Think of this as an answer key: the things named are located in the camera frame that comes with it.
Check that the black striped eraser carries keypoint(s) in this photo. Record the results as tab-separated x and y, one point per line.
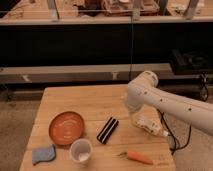
107	130

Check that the black box on shelf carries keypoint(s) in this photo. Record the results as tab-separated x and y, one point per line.
191	63

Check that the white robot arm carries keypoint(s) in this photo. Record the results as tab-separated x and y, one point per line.
143	90

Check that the white ceramic cup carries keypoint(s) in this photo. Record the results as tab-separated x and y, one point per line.
80	151

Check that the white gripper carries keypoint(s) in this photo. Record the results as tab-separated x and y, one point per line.
135	117

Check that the orange toy carrot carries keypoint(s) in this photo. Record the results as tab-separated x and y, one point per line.
136	156

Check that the blue sponge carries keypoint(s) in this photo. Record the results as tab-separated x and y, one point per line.
43	154

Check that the orange plate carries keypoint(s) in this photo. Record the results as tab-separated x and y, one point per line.
66	127

